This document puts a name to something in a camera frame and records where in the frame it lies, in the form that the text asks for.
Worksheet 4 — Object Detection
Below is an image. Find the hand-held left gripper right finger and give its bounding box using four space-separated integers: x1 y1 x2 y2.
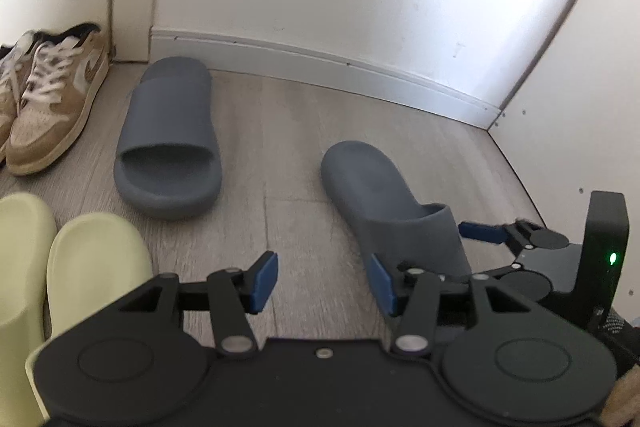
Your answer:
367 254 538 358

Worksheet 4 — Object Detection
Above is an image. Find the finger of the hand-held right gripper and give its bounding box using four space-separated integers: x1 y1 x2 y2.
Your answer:
439 261 524 283
458 218 571 253

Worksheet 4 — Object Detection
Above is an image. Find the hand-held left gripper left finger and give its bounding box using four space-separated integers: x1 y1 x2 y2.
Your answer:
117 251 279 358

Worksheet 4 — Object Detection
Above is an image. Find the grey foam slide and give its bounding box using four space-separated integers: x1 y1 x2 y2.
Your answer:
320 140 472 308
114 57 222 222

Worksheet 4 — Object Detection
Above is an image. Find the pale green foam slide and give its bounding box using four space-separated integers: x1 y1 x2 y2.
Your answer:
25 213 153 427
0 193 58 427

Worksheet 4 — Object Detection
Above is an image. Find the brown suede sneaker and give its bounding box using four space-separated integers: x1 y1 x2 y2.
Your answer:
5 23 110 178
0 31 41 165

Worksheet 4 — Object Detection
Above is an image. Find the person's right hand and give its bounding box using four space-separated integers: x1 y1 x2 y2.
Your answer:
592 304 640 368

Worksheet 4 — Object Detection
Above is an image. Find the tan furry cloth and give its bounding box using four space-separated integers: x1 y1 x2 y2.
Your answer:
600 364 640 427

